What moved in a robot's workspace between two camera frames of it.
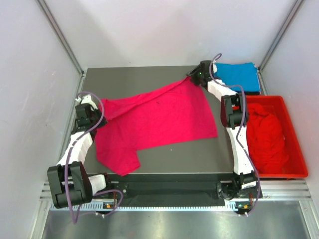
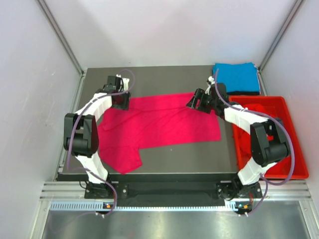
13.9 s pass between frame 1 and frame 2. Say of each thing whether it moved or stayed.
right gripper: moved
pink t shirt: moved
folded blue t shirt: stayed
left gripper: moved
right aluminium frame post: stayed
